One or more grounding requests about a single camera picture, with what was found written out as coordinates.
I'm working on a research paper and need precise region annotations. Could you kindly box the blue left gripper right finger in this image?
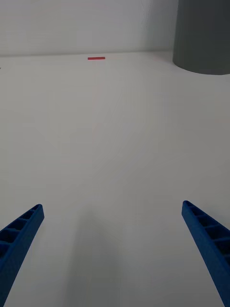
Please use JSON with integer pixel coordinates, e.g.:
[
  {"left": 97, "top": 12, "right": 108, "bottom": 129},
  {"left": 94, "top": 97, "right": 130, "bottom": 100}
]
[{"left": 181, "top": 200, "right": 230, "bottom": 307}]

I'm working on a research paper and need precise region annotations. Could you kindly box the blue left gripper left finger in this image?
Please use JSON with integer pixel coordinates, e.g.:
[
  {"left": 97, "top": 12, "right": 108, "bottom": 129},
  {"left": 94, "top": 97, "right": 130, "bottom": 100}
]
[{"left": 0, "top": 203, "right": 45, "bottom": 307}]

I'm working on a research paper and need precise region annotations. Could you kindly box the grey plastic waste bin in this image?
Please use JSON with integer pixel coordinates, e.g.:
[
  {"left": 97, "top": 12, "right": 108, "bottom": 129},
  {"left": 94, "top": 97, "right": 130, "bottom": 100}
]
[{"left": 172, "top": 0, "right": 230, "bottom": 76}]

